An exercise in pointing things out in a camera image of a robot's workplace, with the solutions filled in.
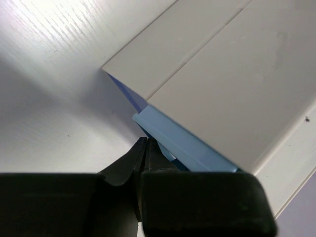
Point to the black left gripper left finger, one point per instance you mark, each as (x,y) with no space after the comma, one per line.
(102,204)

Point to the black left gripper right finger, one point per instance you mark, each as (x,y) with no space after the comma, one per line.
(176,203)

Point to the light blue drawer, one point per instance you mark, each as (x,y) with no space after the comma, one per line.
(179,144)

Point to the dark blue drawer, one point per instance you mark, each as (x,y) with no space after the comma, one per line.
(135,99)

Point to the white drawer cabinet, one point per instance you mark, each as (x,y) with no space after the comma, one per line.
(240,75)

